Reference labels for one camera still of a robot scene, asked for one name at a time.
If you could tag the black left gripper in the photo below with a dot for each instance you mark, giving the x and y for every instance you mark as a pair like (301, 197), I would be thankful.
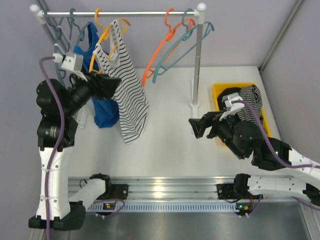
(95, 84)

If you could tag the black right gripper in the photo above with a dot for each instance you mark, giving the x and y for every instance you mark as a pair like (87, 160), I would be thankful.
(210, 119)

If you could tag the white black-striped tank top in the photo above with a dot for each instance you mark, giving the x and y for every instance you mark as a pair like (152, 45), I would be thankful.
(130, 97)

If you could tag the yellow hanger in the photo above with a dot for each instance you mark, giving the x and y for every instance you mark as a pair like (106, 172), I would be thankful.
(106, 31)

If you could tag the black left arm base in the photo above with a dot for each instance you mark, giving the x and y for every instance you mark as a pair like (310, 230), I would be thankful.
(116, 191)

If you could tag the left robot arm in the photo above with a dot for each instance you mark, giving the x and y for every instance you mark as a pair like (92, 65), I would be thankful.
(56, 139)

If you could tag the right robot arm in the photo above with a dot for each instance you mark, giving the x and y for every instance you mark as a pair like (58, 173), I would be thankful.
(245, 139)

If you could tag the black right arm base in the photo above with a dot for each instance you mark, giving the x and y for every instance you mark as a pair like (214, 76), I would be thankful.
(225, 191)

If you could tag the blue tank top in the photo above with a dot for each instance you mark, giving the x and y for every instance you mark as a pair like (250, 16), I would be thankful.
(106, 111)

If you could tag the grey-blue hanger left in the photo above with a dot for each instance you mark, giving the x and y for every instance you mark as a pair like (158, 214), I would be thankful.
(61, 74)

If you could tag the grey-blue hanger with top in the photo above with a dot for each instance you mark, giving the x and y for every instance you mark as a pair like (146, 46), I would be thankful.
(82, 34)

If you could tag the black white-striped tank top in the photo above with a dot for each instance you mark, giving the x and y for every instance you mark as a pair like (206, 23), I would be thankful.
(252, 95)

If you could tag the grey-blue hanger middle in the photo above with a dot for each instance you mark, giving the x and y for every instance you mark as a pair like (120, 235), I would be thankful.
(71, 23)

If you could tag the orange hanger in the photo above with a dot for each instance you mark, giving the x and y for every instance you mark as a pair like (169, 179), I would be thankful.
(189, 22)

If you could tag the yellow plastic bin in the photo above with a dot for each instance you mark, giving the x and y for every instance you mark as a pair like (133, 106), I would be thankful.
(217, 88)

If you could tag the plain black garment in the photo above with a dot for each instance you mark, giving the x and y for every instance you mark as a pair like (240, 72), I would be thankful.
(224, 93)

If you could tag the white clothes rack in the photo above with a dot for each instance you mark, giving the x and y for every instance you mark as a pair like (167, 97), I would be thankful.
(202, 28)

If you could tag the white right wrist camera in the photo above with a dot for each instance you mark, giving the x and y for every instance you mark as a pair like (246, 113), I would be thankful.
(233, 103)

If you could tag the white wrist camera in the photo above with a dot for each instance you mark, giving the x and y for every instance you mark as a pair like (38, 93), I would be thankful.
(71, 62)
(233, 103)

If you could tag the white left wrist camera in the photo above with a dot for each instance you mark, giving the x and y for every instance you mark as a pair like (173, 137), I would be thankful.
(71, 62)

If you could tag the slotted grey cable duct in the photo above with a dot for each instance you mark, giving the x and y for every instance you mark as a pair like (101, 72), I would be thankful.
(164, 207)

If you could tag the aluminium mounting rail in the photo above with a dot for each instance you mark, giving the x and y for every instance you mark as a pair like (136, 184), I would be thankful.
(172, 189)

